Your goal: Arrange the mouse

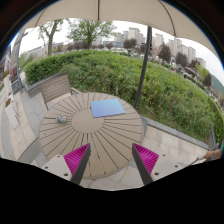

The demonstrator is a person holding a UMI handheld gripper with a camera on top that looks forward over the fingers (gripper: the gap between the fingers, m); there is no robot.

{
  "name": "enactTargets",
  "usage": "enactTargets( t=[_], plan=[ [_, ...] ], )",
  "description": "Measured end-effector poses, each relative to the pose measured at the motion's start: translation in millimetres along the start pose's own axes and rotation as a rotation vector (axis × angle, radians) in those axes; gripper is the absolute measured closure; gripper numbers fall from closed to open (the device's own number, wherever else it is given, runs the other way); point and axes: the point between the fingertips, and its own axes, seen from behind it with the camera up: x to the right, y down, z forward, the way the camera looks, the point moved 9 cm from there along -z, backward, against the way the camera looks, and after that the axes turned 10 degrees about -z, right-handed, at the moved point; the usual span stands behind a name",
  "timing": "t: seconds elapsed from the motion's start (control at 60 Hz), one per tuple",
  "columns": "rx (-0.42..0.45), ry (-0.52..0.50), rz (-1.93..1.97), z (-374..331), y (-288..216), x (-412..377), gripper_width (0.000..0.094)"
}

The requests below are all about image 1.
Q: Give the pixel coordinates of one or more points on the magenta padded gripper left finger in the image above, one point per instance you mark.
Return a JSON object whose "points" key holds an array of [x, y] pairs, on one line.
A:
{"points": [[70, 167]]}

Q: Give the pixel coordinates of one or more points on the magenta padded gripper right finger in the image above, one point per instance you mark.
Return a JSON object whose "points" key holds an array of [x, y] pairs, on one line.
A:
{"points": [[151, 165]]}

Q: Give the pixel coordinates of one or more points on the small green computer mouse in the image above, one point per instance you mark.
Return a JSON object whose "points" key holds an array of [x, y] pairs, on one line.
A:
{"points": [[61, 118]]}

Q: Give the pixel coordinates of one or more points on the blue mouse pad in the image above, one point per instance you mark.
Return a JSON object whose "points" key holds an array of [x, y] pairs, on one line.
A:
{"points": [[102, 108]]}

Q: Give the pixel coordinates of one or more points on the round wooden slatted table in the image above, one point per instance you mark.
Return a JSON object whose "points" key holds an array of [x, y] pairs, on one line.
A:
{"points": [[110, 137]]}

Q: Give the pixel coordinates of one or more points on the green hedge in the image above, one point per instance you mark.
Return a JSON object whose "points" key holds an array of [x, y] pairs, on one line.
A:
{"points": [[161, 95]]}

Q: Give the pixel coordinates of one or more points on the wooden slatted chair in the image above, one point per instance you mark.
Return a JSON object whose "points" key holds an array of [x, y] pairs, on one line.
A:
{"points": [[55, 87]]}

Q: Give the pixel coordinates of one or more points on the dark umbrella pole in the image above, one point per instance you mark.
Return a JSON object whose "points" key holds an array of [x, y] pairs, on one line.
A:
{"points": [[145, 60]]}

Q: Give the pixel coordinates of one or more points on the beige patio umbrella canopy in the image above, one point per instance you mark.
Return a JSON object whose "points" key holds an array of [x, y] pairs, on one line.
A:
{"points": [[153, 13]]}

